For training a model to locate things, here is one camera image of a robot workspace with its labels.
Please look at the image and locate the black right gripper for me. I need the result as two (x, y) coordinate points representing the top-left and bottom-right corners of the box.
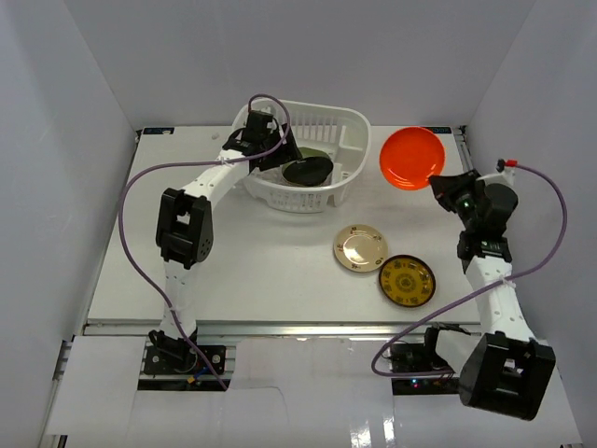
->
(428, 170), (486, 231)

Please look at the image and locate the green square panda plate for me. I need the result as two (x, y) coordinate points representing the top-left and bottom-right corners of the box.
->
(298, 147), (330, 160)

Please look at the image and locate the orange round plate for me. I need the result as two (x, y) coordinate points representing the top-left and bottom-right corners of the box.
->
(379, 126), (446, 191)

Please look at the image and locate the black round plate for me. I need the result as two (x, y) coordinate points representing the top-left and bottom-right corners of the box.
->
(283, 156), (333, 187)

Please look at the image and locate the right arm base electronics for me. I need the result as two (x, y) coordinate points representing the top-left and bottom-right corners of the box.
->
(382, 323), (480, 395)

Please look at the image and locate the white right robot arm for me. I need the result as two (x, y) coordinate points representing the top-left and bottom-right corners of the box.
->
(421, 170), (556, 421)

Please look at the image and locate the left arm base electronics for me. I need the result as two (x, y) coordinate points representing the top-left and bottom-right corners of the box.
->
(138, 344), (224, 392)

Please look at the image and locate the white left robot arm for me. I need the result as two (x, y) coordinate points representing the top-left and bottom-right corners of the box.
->
(149, 110), (300, 372)

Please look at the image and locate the right blue corner label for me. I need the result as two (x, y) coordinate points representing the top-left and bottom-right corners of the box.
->
(430, 127), (452, 134)

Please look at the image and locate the blue corner label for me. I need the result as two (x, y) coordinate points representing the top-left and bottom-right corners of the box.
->
(430, 127), (452, 134)
(143, 127), (174, 135)

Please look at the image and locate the white plastic dish basket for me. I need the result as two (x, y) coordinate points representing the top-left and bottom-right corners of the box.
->
(243, 100), (371, 214)

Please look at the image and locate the brown yellow round plate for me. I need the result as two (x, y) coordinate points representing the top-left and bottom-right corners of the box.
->
(378, 255), (437, 308)

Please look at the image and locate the left blue corner label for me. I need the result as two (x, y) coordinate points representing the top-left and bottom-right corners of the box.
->
(143, 127), (174, 135)

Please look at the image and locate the beige round calligraphy plate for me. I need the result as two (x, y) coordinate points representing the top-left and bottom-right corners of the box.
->
(333, 224), (389, 273)

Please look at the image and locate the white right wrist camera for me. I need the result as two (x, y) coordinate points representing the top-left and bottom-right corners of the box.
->
(478, 159), (518, 188)

